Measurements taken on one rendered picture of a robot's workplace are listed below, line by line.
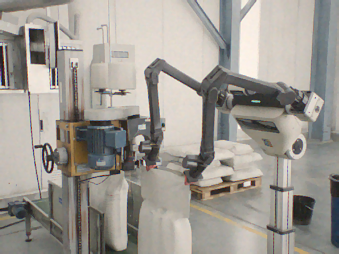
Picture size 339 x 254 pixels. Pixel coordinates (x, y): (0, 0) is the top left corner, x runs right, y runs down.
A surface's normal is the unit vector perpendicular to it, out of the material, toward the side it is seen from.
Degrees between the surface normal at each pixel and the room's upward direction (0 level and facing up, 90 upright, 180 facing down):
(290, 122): 90
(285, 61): 90
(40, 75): 90
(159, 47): 90
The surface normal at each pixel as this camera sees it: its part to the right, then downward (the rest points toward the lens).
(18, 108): 0.59, 0.10
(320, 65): -0.82, 0.07
